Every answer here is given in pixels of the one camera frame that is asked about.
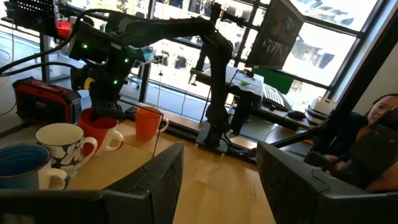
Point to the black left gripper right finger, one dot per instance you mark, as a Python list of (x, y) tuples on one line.
[(289, 186)]

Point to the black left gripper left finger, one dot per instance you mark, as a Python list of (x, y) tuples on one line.
[(155, 186)]

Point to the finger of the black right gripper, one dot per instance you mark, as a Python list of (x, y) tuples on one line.
[(101, 113), (116, 113)]

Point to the red mug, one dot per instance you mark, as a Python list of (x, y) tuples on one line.
[(96, 133)]

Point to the orange mug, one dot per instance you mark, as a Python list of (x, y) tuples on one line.
[(147, 124)]

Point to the white mug with dark interior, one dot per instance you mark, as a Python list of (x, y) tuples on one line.
[(65, 149)]

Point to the blue mug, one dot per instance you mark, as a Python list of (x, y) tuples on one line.
[(21, 174)]

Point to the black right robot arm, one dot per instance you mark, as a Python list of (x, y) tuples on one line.
[(217, 77)]

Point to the red black tool case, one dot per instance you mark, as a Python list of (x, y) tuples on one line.
[(43, 99)]

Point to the small red box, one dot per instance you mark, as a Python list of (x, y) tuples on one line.
[(63, 29)]

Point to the black computer mouse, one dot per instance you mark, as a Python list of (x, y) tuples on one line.
[(297, 114)]

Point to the black white keyboard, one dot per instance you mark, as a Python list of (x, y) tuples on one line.
[(275, 96)]

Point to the black pegboard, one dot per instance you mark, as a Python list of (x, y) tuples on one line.
[(31, 12)]

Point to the white cloth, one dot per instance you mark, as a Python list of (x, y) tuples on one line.
[(255, 88)]

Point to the green panel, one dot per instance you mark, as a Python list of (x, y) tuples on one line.
[(276, 81)]

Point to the person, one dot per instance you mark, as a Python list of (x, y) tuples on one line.
[(382, 109)]

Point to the black computer monitor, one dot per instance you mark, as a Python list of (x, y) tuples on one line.
[(273, 37)]

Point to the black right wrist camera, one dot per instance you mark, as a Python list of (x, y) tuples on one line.
[(90, 40)]

